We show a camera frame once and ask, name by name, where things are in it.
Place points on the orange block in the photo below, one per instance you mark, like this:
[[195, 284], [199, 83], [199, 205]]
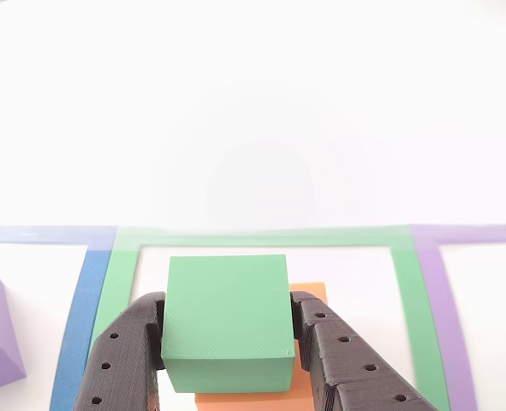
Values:
[[304, 385]]

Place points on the green block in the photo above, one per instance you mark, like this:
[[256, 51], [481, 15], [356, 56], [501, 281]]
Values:
[[227, 308]]

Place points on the blue tape square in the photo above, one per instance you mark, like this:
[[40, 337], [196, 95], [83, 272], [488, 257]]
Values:
[[81, 308]]

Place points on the green tape square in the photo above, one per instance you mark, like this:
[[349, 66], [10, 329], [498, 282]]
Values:
[[120, 274]]

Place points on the purple tape square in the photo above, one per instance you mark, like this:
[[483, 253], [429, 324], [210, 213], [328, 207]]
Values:
[[445, 308]]

